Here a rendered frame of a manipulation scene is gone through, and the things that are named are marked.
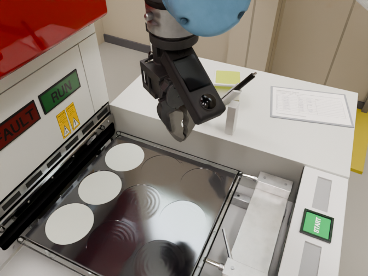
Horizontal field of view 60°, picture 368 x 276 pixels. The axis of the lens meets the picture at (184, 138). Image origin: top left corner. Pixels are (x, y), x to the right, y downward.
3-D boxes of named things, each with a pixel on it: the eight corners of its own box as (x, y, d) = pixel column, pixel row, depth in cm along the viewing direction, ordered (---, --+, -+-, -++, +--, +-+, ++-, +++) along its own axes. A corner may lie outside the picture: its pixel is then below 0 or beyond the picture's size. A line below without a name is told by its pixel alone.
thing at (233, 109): (210, 130, 80) (213, 85, 71) (215, 121, 82) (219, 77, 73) (233, 137, 78) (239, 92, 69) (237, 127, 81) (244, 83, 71)
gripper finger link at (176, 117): (168, 126, 62) (165, 87, 55) (185, 144, 58) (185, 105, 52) (154, 133, 61) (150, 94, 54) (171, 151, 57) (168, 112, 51)
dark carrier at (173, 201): (26, 237, 66) (24, 235, 66) (118, 136, 89) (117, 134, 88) (173, 312, 55) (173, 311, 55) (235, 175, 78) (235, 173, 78)
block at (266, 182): (254, 188, 77) (256, 180, 75) (258, 178, 79) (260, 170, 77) (287, 199, 75) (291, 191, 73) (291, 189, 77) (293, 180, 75)
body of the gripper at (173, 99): (178, 76, 58) (176, 11, 49) (207, 99, 53) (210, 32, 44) (141, 91, 55) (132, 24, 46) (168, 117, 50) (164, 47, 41)
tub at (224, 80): (211, 104, 88) (213, 83, 83) (213, 89, 93) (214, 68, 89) (239, 106, 87) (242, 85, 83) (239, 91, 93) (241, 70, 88)
